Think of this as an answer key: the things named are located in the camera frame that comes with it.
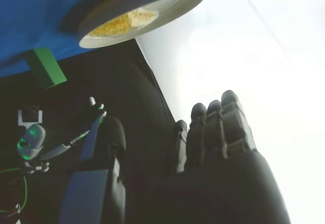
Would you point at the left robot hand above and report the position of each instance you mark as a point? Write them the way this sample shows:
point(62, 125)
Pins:
point(228, 183)

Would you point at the green block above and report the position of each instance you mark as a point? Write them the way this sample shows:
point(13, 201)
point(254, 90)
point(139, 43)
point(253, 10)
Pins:
point(48, 66)

